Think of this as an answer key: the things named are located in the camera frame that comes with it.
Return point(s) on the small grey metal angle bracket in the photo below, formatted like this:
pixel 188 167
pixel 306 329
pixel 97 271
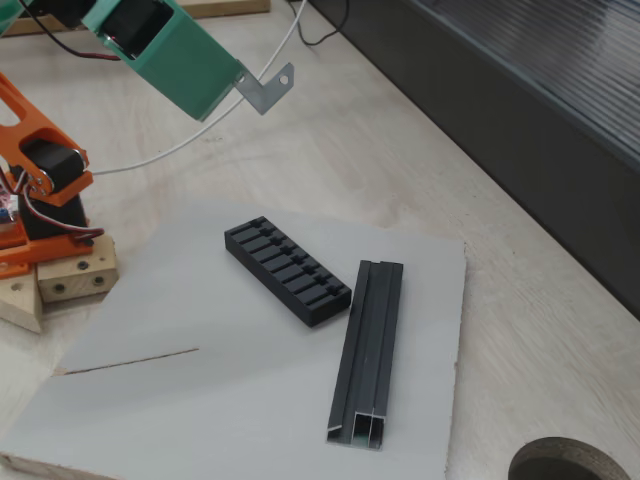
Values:
pixel 265 95

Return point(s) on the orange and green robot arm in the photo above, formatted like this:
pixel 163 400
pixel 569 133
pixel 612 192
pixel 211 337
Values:
pixel 50 160

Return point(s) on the black slotted rack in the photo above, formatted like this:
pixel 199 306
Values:
pixel 300 295

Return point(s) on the wooden base plank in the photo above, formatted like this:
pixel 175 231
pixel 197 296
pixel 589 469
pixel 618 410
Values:
pixel 20 305

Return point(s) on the red controller circuit board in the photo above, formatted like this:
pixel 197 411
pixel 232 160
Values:
pixel 5 210

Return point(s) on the wooden block with screw holes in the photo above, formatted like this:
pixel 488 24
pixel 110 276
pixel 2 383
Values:
pixel 75 285

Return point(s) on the grey painted wooden board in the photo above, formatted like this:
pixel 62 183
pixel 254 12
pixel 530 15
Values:
pixel 200 400

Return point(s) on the black aluminium profile rail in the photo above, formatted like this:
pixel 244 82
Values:
pixel 370 350

